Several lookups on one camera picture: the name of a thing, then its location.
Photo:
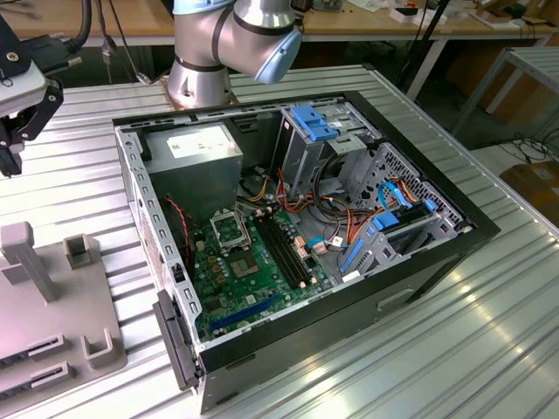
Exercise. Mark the blue plastic rail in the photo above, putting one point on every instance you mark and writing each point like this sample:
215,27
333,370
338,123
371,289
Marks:
353,254

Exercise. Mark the black tripod leg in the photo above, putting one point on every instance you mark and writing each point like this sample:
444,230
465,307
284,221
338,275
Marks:
430,35

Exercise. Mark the grey metal drive cage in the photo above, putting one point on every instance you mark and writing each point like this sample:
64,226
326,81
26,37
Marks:
301,161

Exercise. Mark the dark RAM stick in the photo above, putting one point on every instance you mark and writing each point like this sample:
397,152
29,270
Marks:
15,362
15,389

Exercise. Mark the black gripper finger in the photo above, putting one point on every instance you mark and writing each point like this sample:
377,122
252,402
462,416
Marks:
43,111

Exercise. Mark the blue expansion slot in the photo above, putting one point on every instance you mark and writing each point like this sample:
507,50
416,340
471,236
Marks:
244,313

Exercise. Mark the black RAM slot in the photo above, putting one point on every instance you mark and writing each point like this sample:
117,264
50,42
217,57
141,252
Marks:
275,254
287,250
293,248
281,252

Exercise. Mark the grey power supply unit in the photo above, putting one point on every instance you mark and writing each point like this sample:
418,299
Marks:
192,183

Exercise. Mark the large brown cardboard box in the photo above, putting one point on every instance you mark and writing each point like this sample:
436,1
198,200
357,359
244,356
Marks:
524,100

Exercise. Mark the blue plastic drive latch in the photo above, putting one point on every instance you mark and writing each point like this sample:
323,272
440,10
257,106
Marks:
312,122

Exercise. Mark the black camera bracket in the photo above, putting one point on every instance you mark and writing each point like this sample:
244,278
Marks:
13,43

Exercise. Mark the CPU socket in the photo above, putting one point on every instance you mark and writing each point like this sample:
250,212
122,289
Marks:
242,266

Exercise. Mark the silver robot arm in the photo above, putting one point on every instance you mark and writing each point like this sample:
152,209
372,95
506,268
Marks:
196,39

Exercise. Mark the grey perforated disk bay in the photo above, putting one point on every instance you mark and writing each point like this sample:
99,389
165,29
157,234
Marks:
384,257

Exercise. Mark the white metal table frame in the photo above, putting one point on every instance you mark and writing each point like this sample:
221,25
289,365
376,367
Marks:
539,61

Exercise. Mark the green motherboard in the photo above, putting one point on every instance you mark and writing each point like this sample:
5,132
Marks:
257,292

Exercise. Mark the white box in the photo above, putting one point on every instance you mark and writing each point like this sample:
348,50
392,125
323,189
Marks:
419,17

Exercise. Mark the black PC case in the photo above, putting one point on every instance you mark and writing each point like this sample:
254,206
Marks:
305,349

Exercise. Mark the blue disk carrier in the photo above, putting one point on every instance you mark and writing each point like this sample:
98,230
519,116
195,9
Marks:
386,221

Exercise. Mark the small cardboard box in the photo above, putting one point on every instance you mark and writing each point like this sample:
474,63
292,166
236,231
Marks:
537,183

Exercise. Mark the white label sticker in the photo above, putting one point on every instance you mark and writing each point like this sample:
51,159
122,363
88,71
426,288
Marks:
351,276

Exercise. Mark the grey parts rack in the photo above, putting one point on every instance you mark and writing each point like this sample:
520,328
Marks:
65,305

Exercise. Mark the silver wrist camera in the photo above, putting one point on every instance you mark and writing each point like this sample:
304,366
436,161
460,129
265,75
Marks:
22,91

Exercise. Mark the wooden desk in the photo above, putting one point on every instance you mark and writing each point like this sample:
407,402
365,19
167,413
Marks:
463,26

